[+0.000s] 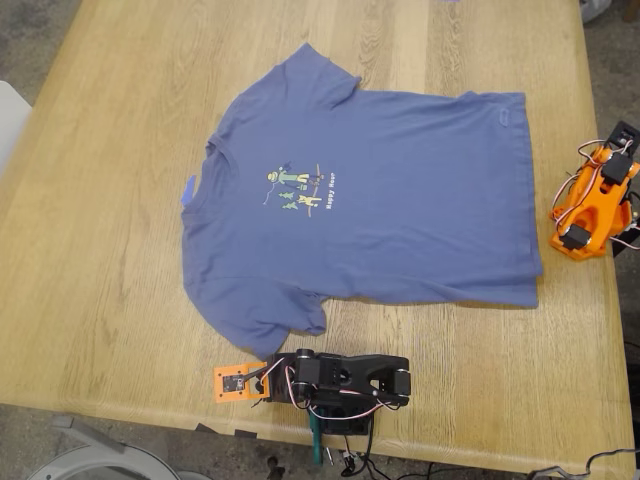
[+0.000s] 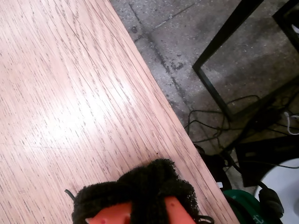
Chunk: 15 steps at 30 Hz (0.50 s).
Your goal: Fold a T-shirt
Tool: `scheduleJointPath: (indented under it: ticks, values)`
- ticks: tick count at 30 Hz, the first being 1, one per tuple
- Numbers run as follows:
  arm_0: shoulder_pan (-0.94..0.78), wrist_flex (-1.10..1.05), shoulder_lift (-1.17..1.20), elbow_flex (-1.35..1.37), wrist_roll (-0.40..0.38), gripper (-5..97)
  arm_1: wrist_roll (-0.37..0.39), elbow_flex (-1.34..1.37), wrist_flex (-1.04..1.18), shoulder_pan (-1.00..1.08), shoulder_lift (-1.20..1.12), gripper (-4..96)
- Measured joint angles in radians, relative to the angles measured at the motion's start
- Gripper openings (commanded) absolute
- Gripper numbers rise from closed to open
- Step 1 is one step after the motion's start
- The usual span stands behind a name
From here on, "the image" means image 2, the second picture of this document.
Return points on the black metal frame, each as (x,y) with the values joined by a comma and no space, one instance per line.
(226,30)
(286,29)

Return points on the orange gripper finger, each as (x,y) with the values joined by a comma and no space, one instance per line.
(163,182)
(105,198)

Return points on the white round chair seat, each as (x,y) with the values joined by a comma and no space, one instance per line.
(287,182)

